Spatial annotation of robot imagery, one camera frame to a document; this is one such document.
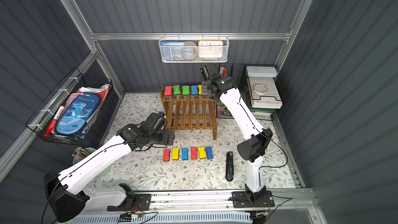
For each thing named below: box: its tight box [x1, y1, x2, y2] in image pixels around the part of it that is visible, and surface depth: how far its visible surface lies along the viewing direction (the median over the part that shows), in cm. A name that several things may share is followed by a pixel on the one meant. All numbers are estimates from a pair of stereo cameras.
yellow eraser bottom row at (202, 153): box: [197, 146, 207, 159], surface depth 91 cm
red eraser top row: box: [163, 86, 173, 98], surface depth 84 cm
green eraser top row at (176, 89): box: [172, 85, 181, 95], surface depth 85 cm
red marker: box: [43, 104, 66, 137], surface depth 66 cm
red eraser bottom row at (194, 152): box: [190, 146, 198, 160], surface depth 91 cm
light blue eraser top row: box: [190, 85, 198, 95], surface depth 85 cm
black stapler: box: [225, 151, 234, 182], surface depth 82 cm
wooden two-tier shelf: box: [160, 84, 218, 140], surface depth 90 cm
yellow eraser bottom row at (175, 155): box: [171, 147, 180, 160], surface depth 90 cm
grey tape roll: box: [180, 40, 198, 60], surface depth 89 cm
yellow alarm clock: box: [197, 40, 224, 61], surface depth 90 cm
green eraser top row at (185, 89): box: [182, 85, 190, 95], surface depth 85 cm
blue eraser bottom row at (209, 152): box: [205, 146, 214, 160], surface depth 90 cm
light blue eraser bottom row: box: [181, 147, 189, 161], surface depth 92 cm
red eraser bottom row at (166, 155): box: [162, 148, 171, 162], surface depth 90 cm
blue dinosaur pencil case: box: [55, 92, 101, 136], surface depth 66 cm
